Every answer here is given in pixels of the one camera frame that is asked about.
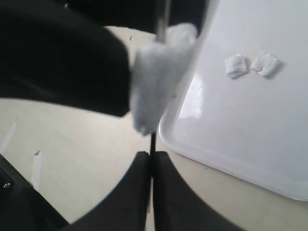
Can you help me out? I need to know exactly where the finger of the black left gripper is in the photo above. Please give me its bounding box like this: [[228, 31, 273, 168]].
[[0, 0, 133, 118]]

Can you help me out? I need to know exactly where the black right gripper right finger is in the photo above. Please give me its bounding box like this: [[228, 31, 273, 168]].
[[153, 152, 241, 231]]

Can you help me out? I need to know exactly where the thin metal skewer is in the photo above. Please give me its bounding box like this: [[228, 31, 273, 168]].
[[148, 0, 172, 231]]

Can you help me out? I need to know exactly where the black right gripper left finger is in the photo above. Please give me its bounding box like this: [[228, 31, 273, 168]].
[[67, 152, 151, 231]]

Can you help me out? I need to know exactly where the white rectangular plastic tray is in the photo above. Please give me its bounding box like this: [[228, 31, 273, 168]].
[[159, 0, 308, 201]]

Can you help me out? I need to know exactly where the white marshmallow piece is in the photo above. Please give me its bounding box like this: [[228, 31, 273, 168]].
[[225, 54, 248, 78], [129, 23, 197, 136], [251, 51, 281, 77]]

